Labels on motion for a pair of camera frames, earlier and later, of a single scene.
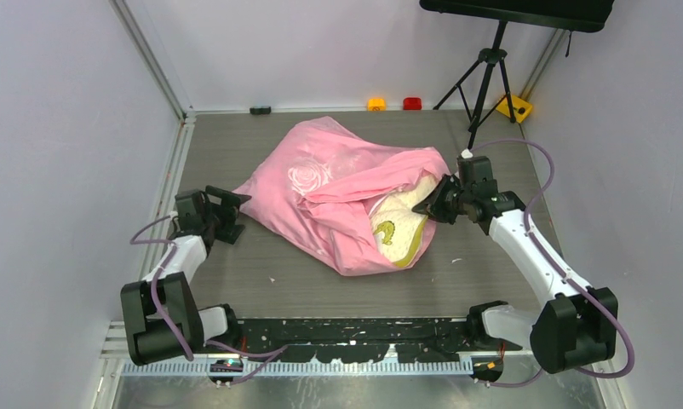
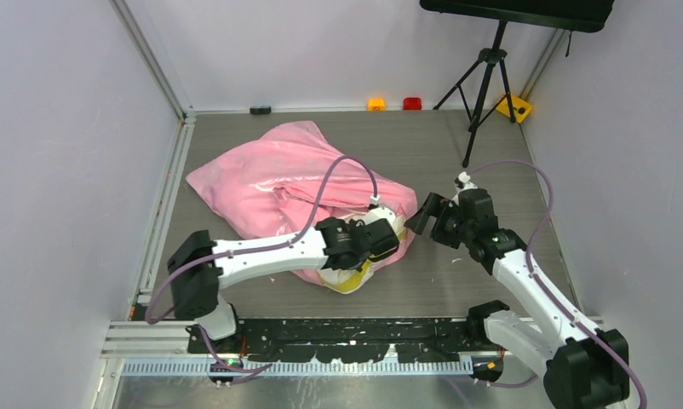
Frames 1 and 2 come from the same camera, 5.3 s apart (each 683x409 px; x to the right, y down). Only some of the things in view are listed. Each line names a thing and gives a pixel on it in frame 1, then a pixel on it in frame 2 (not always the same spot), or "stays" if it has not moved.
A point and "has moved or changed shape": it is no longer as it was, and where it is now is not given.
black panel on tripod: [582, 15] stays
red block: [412, 103] stays
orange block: [376, 104] stays
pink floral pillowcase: [320, 182] has moved or changed shape
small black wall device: [260, 111] stays
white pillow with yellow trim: [398, 228] to [351, 281]
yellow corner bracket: [521, 108] stays
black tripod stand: [495, 54] stays
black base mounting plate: [419, 340] stays
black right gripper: [433, 206] to [433, 205]
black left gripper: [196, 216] to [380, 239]
